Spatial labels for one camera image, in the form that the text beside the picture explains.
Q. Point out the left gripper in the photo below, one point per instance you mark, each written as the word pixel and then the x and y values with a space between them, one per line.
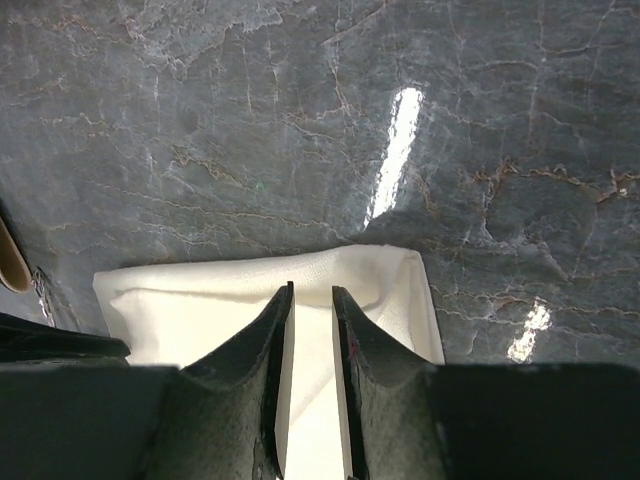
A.
pixel 25 341

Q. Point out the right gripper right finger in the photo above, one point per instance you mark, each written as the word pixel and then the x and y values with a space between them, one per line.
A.
pixel 403 417

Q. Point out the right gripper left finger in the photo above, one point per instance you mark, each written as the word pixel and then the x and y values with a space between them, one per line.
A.
pixel 222 417

